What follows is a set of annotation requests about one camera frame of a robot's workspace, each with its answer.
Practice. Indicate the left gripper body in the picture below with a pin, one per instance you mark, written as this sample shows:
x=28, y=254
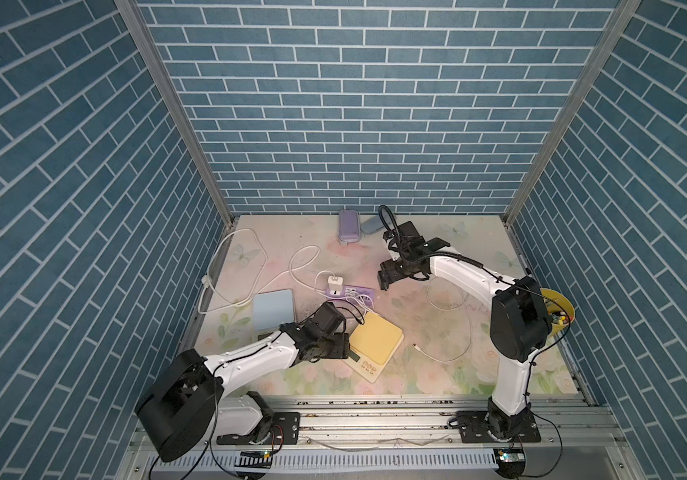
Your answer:
x=334, y=346

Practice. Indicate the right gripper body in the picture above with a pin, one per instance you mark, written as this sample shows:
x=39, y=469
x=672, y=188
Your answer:
x=395, y=270

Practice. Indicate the purple power strip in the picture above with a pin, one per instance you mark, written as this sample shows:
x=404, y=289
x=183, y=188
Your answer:
x=363, y=294

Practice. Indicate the yellow electronic scale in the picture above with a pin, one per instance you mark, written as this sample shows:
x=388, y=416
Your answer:
x=372, y=345

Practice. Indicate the white charger adapter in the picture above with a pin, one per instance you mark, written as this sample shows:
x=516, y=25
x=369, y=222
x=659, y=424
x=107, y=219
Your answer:
x=335, y=286

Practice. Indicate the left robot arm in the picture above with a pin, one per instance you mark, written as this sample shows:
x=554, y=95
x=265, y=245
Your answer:
x=191, y=398

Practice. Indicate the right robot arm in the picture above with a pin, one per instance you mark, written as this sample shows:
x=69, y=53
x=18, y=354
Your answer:
x=520, y=323

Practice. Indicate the blue electronic scale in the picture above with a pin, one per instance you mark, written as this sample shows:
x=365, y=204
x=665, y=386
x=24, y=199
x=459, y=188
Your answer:
x=270, y=310

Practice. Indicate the grey blue case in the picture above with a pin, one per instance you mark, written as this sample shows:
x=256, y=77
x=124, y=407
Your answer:
x=371, y=225

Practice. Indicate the purple case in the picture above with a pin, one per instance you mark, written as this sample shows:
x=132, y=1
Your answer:
x=349, y=226

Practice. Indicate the yellow cup with markers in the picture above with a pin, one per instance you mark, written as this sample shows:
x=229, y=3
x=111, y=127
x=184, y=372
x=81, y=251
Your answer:
x=561, y=311

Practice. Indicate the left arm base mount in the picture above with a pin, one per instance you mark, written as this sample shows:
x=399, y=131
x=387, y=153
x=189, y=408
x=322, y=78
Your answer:
x=281, y=429

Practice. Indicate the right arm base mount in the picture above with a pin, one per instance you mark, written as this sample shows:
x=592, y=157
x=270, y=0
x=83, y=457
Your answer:
x=495, y=427

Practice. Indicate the aluminium rail frame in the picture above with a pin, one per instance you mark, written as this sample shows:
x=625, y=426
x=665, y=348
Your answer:
x=405, y=438

